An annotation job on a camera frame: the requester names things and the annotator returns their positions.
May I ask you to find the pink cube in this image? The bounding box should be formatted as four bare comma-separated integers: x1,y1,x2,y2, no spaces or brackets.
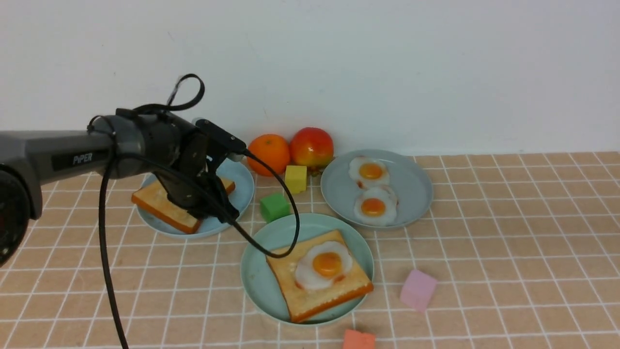
400,270,437,312

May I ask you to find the fried egg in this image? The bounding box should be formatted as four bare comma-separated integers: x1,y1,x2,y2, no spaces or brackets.
294,241,354,291
354,185,398,227
348,156,390,190

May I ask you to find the red apple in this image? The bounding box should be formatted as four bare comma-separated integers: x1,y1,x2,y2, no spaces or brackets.
289,127,334,170

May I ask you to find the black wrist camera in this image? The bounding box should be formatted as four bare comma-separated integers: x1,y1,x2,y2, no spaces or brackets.
193,118,248,167

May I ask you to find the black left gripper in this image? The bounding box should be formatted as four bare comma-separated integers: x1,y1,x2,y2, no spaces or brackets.
154,132,239,223

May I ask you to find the grey-blue plate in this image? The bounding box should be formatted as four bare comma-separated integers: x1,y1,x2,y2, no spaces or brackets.
320,149,434,230

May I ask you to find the orange fruit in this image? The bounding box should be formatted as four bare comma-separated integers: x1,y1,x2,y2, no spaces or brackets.
248,133,291,175

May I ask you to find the green cube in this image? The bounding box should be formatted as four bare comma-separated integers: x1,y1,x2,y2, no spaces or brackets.
259,192,291,223

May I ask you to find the orange-red cube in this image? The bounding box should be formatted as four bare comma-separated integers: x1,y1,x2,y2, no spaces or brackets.
342,329,376,349

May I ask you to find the yellow cube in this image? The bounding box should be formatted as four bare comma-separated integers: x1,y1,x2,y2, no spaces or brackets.
285,165,308,194

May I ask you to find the toast slice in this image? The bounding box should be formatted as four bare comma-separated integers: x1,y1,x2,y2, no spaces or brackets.
266,229,374,323
131,175,230,239

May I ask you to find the black cable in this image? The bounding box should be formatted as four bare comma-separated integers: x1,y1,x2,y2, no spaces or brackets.
87,74,301,349

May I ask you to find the light blue plate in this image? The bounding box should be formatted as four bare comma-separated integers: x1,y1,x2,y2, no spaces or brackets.
137,159,255,240

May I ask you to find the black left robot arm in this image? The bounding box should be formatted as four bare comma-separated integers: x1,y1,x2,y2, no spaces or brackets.
0,109,245,264

